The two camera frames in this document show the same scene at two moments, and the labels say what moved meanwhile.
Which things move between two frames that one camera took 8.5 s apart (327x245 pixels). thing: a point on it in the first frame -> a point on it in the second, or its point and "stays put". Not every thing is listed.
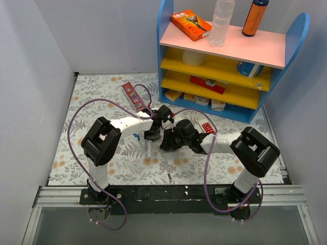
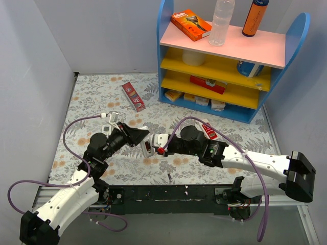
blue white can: [249, 69] stays put
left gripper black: [152, 135] -> [128, 135]
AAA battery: [169, 177] stays put
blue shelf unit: [234, 80] stays put
